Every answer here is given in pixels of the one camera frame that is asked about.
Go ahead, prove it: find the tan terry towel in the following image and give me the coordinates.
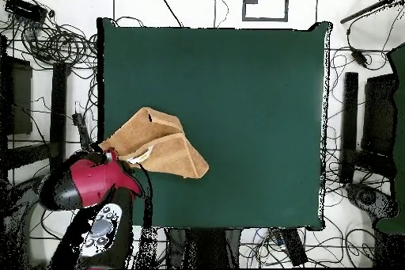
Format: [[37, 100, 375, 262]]
[[98, 106, 210, 180]]

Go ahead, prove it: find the dark flat panel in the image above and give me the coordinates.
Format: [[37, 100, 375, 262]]
[[0, 55, 33, 135], [361, 73, 399, 158]]

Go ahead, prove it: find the black power strip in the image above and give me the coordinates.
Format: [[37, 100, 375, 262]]
[[279, 227, 308, 267], [71, 112, 96, 152]]

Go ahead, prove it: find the black stand leg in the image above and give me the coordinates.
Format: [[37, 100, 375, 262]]
[[49, 62, 69, 176], [339, 71, 360, 184]]

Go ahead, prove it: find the black swivel chair base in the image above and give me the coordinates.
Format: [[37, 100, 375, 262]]
[[345, 181, 399, 220], [6, 176, 45, 211]]

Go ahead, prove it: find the dark green table cloth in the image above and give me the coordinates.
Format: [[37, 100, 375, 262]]
[[96, 17, 333, 231]]

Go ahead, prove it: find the black power adapter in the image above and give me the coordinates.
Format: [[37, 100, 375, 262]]
[[350, 47, 369, 69]]

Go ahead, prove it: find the black tripod pole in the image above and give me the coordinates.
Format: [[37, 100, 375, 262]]
[[339, 0, 405, 25]]

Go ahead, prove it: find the black coiled cable tangle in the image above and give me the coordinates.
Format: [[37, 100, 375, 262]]
[[18, 22, 97, 69]]

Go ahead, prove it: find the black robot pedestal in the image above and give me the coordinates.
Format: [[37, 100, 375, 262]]
[[164, 227, 242, 269]]

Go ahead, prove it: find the black network switch box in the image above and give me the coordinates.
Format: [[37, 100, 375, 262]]
[[4, 0, 48, 25]]

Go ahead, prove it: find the grey rectangular floor frame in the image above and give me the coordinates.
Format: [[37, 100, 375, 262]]
[[242, 0, 290, 23]]

